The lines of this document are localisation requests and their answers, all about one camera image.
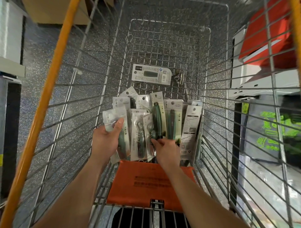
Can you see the person's left hand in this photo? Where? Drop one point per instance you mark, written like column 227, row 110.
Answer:
column 106, row 143

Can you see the person's right hand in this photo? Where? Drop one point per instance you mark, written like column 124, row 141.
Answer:
column 168, row 152

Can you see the carded green-handled tools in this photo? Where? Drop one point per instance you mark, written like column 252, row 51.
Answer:
column 113, row 115

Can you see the pile of packaged kitchen tools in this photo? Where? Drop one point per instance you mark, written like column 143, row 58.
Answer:
column 188, row 127

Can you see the grey carded item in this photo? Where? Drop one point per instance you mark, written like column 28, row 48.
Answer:
column 150, row 74

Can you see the kitchen tools display rack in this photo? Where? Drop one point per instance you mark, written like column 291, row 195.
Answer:
column 263, row 84

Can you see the person's right forearm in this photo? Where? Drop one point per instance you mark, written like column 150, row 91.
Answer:
column 202, row 202

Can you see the person's left forearm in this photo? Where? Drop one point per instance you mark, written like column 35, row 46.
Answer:
column 75, row 197

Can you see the orange cart seat flap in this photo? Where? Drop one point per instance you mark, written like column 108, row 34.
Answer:
column 146, row 188

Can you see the green black packets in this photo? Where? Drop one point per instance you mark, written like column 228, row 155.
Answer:
column 273, row 131

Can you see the white display platform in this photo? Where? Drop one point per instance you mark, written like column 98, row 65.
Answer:
column 12, row 33

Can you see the red packets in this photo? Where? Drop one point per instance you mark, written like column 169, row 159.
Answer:
column 268, row 33

